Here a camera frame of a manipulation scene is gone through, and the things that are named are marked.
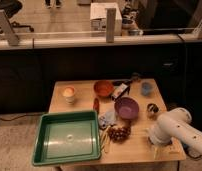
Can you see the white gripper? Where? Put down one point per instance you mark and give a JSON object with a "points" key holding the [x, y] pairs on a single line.
{"points": [[159, 142]]}

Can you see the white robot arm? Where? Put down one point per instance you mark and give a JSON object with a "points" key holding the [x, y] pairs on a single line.
{"points": [[175, 123]]}

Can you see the green plastic tray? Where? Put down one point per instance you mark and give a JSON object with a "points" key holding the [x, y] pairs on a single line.
{"points": [[67, 137]]}

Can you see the small dark round object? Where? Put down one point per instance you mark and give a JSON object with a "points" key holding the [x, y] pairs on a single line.
{"points": [[152, 110]]}

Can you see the bunch of dark grapes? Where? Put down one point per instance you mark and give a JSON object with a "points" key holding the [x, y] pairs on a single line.
{"points": [[120, 134]]}

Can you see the wooden table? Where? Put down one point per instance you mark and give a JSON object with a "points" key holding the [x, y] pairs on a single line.
{"points": [[137, 149]]}

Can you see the purple bowl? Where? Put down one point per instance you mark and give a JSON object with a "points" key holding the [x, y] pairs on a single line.
{"points": [[126, 108]]}

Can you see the blue cup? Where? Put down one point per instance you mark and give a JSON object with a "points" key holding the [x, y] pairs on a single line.
{"points": [[146, 89]]}

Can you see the yellow banana toy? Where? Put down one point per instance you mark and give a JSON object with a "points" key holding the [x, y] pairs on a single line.
{"points": [[105, 140]]}

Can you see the black and white box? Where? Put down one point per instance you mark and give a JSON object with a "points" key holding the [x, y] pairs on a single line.
{"points": [[119, 91]]}

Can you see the orange bowl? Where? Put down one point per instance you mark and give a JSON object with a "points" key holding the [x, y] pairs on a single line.
{"points": [[103, 88]]}

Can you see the white cup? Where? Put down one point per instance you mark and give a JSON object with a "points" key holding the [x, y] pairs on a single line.
{"points": [[69, 94]]}

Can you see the white cardboard box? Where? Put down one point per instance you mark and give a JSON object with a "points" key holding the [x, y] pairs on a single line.
{"points": [[98, 13]]}

